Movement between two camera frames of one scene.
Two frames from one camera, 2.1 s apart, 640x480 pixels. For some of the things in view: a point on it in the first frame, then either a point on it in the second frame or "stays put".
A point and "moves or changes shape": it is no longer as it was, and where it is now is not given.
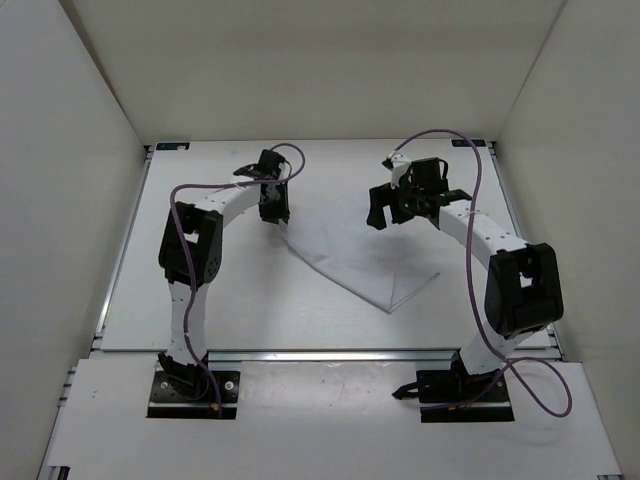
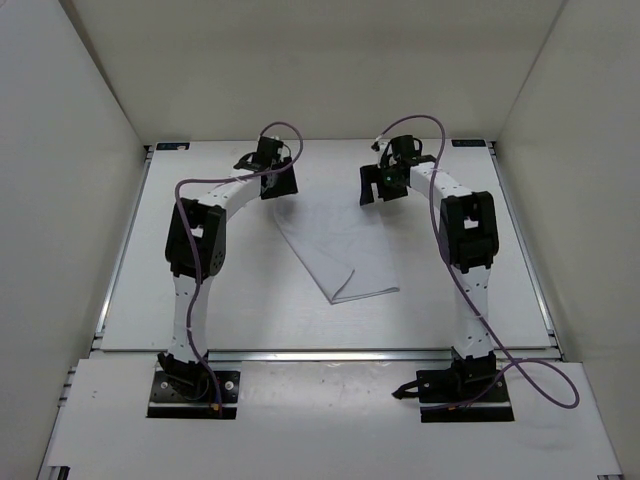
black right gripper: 383,196 -> 372,174
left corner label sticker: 173,145 stays put
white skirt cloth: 384,266 moves or changes shape
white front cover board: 331,420 stays put
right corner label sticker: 464,143 stays put
